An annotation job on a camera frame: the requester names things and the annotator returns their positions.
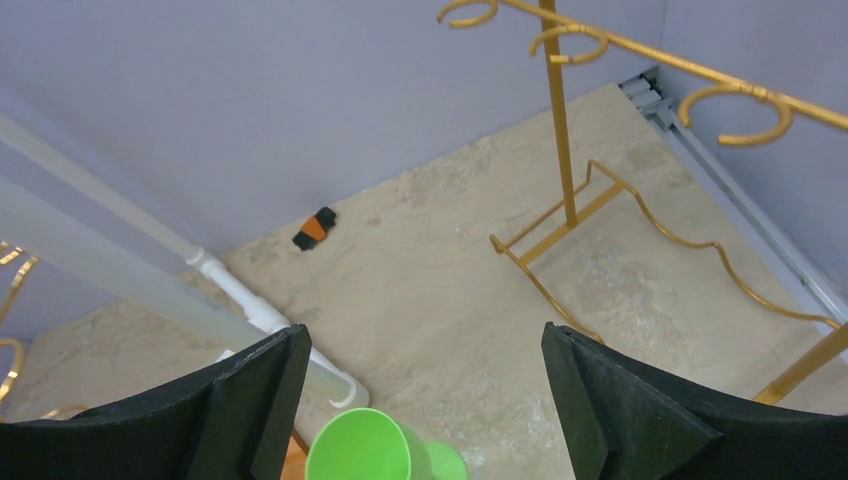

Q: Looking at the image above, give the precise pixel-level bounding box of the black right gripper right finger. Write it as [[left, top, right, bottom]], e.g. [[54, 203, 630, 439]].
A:
[[541, 323, 847, 479]]

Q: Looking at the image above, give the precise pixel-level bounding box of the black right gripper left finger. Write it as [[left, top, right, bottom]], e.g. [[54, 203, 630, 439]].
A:
[[1, 325, 312, 479]]

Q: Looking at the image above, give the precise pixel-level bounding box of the green plastic wine glass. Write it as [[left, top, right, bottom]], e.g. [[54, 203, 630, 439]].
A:
[[305, 408, 470, 480]]

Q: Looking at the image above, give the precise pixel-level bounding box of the wooden base board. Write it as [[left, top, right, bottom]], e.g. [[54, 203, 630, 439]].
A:
[[280, 431, 309, 480]]

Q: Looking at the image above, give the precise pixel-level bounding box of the black orange small clip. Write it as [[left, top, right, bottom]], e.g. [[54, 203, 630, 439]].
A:
[[292, 206, 337, 251]]

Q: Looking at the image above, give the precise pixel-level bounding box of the gold scroll glass tree stand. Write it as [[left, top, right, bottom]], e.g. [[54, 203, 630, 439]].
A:
[[1, 240, 88, 423]]

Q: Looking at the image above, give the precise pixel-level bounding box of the white PVC pipe frame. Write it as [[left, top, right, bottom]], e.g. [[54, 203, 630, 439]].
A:
[[0, 86, 371, 409]]

